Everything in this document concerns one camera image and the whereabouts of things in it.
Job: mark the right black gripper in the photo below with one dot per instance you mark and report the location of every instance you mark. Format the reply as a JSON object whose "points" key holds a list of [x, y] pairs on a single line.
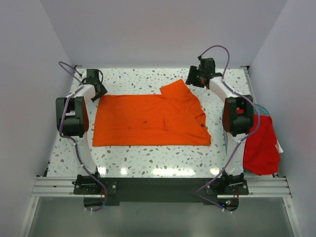
{"points": [[191, 79]]}

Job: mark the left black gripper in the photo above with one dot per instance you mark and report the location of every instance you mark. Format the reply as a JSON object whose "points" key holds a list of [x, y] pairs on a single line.
{"points": [[102, 90]]}

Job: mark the orange t shirt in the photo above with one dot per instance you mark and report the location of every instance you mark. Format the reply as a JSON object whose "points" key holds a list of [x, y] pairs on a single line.
{"points": [[173, 117]]}

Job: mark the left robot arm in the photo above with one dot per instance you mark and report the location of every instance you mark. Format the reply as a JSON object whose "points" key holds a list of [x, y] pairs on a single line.
{"points": [[72, 118]]}

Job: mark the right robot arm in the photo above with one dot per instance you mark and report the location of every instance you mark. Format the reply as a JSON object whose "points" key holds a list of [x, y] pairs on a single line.
{"points": [[237, 116]]}

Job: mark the clear blue plastic bin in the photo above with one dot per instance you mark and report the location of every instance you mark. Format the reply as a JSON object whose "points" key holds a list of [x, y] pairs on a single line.
{"points": [[261, 109]]}

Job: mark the red t shirt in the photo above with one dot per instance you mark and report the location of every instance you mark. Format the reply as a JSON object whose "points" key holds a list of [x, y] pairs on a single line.
{"points": [[261, 156]]}

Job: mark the white paper sheet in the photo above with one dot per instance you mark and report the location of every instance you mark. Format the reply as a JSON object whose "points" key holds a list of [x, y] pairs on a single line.
{"points": [[278, 147]]}

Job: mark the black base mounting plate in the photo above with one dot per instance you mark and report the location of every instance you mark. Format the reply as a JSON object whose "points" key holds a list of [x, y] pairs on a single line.
{"points": [[114, 191]]}

